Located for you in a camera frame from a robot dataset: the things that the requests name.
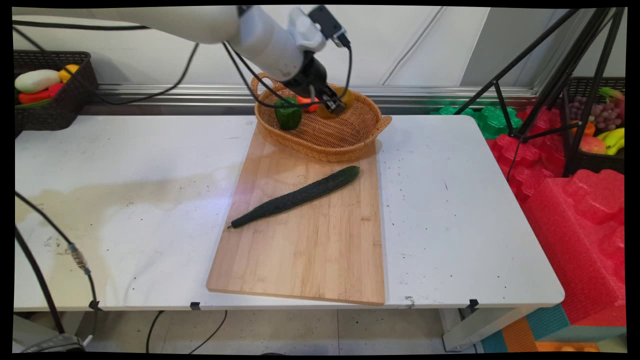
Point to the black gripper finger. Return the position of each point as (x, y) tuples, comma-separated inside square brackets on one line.
[(322, 101), (340, 102)]

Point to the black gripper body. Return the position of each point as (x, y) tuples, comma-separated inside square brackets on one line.
[(312, 80)]

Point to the brown toy potato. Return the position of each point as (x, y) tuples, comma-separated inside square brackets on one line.
[(330, 111)]

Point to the green toy bell pepper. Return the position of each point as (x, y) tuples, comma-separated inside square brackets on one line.
[(288, 115)]

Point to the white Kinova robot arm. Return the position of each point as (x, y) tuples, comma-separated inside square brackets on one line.
[(200, 22)]

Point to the woven wicker basket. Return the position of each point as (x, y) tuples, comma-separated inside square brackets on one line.
[(345, 132)]

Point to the dark green toy cucumber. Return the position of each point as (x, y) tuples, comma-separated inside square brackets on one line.
[(295, 198)]

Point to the wooden cutting board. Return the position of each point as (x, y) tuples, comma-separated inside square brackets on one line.
[(310, 240)]

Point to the green foam mat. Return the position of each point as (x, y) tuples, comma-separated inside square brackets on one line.
[(492, 120)]

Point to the small red foam mat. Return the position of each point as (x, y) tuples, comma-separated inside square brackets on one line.
[(525, 160)]

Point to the black tripod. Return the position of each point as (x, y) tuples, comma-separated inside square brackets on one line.
[(565, 75)]

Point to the black table edge clip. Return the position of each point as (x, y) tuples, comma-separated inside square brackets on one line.
[(94, 304), (473, 303), (195, 305)]

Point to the yellow toy pepper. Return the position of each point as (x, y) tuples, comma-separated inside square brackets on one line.
[(68, 73)]

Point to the orange toy fruit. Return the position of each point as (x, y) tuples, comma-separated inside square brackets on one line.
[(590, 128)]

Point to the pink toy peach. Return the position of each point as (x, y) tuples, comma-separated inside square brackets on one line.
[(592, 145)]

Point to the black woven vegetable basket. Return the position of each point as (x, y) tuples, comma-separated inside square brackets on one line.
[(55, 112)]

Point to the black woven fruit basket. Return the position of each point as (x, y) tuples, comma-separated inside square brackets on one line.
[(592, 164)]

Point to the purple toy grapes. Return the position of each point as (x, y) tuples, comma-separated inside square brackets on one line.
[(602, 114)]

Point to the white table leg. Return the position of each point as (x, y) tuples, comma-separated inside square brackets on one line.
[(475, 330)]

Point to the green toy fruit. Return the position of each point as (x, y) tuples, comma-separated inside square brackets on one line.
[(611, 93)]

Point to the red toy pepper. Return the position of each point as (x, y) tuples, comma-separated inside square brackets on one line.
[(37, 95)]

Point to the yellow toy bananas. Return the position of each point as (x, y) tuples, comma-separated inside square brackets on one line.
[(614, 139)]

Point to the white toy eggplant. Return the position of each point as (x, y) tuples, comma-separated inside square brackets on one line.
[(36, 80)]

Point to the green toy vegetable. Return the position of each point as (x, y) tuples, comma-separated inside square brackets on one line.
[(31, 104)]

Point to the teal and orange foam mat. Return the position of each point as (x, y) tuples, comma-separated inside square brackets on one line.
[(545, 332)]

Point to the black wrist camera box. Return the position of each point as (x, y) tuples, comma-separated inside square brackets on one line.
[(328, 25)]

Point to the silver metal wall rail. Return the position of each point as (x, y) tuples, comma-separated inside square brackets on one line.
[(425, 94)]

